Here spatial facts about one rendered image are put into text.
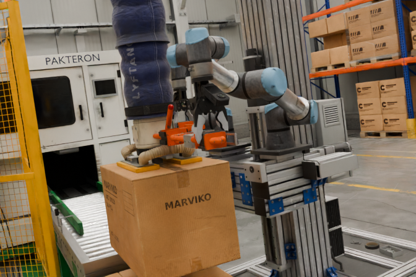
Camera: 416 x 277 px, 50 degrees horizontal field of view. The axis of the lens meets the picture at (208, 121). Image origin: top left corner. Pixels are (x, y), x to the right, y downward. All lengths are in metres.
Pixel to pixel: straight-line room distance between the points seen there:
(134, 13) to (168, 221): 0.85
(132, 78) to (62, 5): 9.91
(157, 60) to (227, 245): 0.81
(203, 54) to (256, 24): 1.17
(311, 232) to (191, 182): 1.09
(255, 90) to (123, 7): 0.64
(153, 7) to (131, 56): 0.23
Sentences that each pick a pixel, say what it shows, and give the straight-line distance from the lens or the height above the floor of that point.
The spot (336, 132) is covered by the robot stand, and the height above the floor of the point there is 1.04.
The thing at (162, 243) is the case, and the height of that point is 0.82.
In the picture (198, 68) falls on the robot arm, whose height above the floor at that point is 1.43.
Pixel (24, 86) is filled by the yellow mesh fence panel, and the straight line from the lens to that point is 3.02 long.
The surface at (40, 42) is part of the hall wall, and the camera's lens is 11.43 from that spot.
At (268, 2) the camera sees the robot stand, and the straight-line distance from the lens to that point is 2.48.
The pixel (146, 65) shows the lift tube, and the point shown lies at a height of 1.50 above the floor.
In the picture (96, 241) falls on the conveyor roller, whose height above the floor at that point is 0.54.
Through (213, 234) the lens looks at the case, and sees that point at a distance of 1.80.
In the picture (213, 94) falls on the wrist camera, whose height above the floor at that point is 1.34.
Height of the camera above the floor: 1.33
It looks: 3 degrees down
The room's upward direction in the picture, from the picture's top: 8 degrees counter-clockwise
